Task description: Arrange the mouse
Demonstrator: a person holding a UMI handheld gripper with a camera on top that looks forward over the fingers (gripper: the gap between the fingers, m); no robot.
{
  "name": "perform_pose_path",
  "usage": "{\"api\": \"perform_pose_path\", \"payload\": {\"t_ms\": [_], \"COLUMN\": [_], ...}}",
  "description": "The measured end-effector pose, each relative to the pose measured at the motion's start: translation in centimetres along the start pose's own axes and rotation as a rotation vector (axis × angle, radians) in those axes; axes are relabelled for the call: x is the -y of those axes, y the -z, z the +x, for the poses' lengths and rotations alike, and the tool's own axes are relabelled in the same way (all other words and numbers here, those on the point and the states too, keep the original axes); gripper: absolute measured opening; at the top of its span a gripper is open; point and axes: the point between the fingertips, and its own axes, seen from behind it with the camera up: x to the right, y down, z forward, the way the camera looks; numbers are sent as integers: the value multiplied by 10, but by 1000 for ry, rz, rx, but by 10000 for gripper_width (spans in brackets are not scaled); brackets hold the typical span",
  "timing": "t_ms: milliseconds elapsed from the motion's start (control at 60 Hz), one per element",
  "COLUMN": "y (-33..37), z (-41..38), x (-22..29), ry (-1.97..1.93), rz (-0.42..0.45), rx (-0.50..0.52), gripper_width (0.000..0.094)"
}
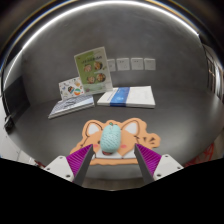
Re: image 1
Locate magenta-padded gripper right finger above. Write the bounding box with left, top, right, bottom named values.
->
left=133, top=142, right=185, bottom=186

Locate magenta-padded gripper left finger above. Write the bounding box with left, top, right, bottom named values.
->
left=43, top=143, right=95, bottom=187

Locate mint green perforated computer mouse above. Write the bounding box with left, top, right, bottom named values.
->
left=99, top=122, right=122, bottom=155

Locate orange fox-shaped mouse pad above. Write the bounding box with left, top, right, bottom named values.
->
left=69, top=117, right=162, bottom=167

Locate grey patterned book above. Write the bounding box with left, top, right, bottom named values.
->
left=47, top=94, right=96, bottom=120

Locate white book with blue band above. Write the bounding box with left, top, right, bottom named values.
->
left=96, top=85, right=157, bottom=109

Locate small white colourful-print card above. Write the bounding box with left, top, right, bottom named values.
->
left=58, top=76, right=86, bottom=101

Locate black monitor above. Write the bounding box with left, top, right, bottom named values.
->
left=2, top=75, right=32, bottom=134

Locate green food-print leaflet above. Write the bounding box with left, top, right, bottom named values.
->
left=73, top=46, right=114, bottom=96

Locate white ceiling light strip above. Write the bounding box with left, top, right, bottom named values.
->
left=1, top=0, right=201, bottom=88

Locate white wall socket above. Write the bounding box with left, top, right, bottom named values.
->
left=106, top=58, right=117, bottom=73
left=116, top=57, right=131, bottom=72
left=143, top=57, right=157, bottom=71
left=130, top=57, right=145, bottom=71

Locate dark-framed glass window wall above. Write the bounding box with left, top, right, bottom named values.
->
left=201, top=43, right=224, bottom=103

